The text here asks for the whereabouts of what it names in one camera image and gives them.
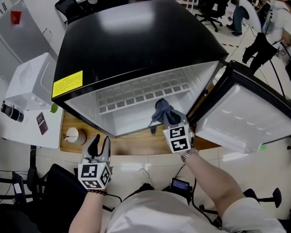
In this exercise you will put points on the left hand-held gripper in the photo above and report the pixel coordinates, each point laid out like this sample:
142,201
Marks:
93,175

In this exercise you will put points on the silver wristwatch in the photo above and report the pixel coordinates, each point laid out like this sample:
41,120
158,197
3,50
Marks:
189,154

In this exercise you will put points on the dark grey cloth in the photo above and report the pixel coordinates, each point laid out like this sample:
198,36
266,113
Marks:
163,108

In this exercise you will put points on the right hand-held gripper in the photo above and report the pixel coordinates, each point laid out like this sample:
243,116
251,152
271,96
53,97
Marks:
178,137

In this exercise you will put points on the small black screen device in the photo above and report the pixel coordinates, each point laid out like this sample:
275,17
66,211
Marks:
180,184

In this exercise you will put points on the white side table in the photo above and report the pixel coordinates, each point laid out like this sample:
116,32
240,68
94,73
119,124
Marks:
29,132

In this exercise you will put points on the dark red phone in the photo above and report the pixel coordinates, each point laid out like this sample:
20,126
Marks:
42,123

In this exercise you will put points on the green leaf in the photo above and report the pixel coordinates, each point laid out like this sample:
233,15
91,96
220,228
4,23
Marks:
53,108

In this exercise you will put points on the red paper sticker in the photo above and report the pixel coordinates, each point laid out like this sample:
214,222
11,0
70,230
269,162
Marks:
16,17

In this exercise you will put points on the wooden table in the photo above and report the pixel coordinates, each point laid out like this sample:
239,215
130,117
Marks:
135,142

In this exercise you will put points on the black cylindrical flask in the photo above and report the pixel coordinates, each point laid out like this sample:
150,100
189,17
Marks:
12,112

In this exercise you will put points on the white microwave oven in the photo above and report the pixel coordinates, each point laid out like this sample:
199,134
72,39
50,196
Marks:
31,81

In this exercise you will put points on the person's white shirt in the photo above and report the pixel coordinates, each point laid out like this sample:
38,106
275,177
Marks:
169,215

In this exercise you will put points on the person's left forearm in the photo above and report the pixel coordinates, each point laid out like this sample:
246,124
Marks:
87,212

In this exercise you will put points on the black office chair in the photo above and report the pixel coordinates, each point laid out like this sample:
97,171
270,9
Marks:
212,4
69,6

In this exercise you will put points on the person's legs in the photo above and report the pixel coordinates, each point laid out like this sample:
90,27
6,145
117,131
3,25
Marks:
144,178

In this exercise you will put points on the yellow warning label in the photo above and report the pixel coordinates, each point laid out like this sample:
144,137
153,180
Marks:
67,84

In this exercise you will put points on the silver fridge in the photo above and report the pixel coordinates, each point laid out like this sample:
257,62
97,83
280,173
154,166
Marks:
17,40

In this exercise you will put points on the black mini fridge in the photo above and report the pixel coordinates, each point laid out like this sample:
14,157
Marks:
140,40

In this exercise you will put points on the person's right forearm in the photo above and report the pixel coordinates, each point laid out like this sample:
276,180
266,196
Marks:
211,181

